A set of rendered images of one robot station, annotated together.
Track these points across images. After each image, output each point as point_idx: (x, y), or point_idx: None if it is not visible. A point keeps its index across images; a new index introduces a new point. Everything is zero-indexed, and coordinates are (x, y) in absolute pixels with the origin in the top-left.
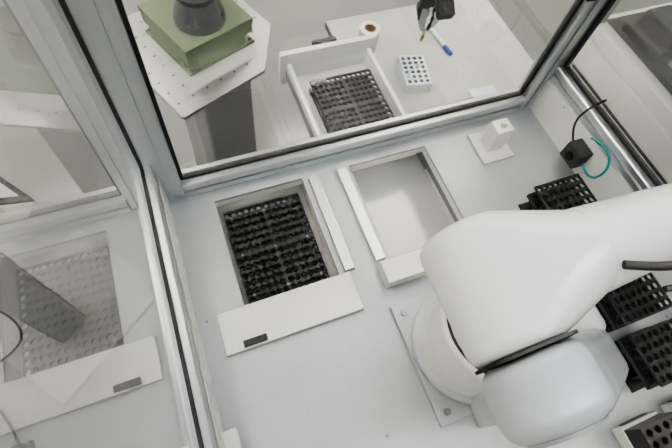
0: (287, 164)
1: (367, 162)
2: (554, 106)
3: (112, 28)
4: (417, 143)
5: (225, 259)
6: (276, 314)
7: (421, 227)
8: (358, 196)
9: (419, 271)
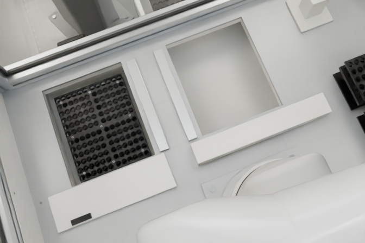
0: (104, 51)
1: (184, 39)
2: None
3: None
4: (234, 14)
5: (54, 146)
6: (99, 195)
7: (243, 94)
8: (173, 77)
9: (226, 151)
